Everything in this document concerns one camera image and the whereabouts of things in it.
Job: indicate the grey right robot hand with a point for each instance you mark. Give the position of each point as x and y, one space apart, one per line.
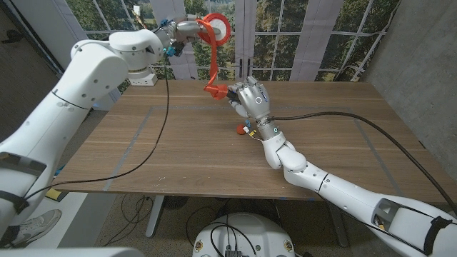
255 101

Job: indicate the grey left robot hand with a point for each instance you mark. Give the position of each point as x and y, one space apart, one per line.
187 26

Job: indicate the orange satin ribbon roll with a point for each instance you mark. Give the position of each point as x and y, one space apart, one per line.
218 92

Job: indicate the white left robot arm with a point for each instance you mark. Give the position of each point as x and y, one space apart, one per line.
89 78

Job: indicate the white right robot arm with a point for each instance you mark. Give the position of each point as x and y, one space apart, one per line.
292 160

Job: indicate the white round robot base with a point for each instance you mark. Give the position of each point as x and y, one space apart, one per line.
257 235

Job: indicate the small orange ball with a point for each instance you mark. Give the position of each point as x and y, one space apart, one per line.
240 130

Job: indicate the white power strip box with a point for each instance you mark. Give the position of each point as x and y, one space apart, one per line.
148 81

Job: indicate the printed window forest backdrop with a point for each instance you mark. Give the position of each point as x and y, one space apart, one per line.
321 35

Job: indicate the black round floor object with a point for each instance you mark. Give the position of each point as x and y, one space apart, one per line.
175 202

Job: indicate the grey metal table leg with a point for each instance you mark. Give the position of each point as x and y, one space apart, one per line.
155 217
339 228

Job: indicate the black connector box on base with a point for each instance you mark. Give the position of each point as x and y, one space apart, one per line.
233 254

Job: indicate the dark wooden door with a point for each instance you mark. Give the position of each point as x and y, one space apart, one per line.
18 71

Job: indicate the yellow black foot pedal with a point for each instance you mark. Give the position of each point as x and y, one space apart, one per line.
55 195

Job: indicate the grey white sneaker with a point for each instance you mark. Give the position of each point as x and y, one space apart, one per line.
35 223

